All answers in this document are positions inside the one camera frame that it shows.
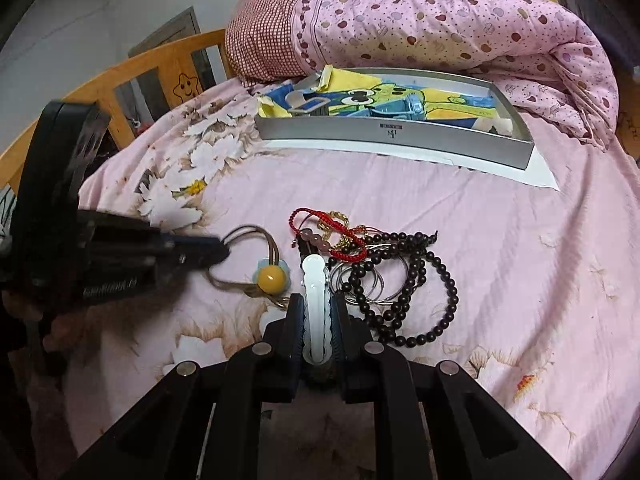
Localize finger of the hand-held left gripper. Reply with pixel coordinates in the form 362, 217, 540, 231
152, 233, 227, 257
157, 253, 227, 276

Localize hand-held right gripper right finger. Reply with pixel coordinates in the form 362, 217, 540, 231
327, 291, 576, 480

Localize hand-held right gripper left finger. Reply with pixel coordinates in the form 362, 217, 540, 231
60, 292, 307, 480

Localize white scalloped hair clip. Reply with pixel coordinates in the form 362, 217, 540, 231
301, 254, 335, 365

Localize yellow ball flower hair tie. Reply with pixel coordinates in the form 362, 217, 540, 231
207, 225, 294, 311

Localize dark wooden bead necklace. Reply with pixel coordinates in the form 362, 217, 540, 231
327, 230, 460, 349

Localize grey shallow box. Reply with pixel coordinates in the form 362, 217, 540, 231
254, 66, 536, 172

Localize person's left hand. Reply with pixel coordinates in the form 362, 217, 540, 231
0, 290, 90, 376

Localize grey metal clip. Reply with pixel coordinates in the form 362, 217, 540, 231
286, 88, 332, 118

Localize grey framed panel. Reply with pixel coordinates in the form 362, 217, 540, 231
114, 7, 223, 133

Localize cartoon printed cloth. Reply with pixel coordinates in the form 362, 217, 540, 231
257, 64, 502, 130

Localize blue hair clip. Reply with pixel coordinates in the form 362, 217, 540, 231
399, 94, 427, 122

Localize white paper sheet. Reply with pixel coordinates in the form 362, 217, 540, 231
260, 137, 561, 192

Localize white cloth piece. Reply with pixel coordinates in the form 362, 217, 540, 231
474, 117, 514, 137

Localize pink dotted quilt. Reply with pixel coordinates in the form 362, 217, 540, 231
225, 0, 622, 153

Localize silver wire bangles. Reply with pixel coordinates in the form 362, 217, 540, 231
329, 244, 417, 307

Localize red string bracelet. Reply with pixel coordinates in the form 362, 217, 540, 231
288, 207, 369, 264

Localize pink bead bracelet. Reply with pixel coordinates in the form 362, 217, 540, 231
298, 228, 335, 255

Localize gold chain bracelet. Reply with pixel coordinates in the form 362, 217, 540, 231
316, 209, 352, 235

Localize wooden bed frame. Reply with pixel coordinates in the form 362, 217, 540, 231
0, 29, 640, 197

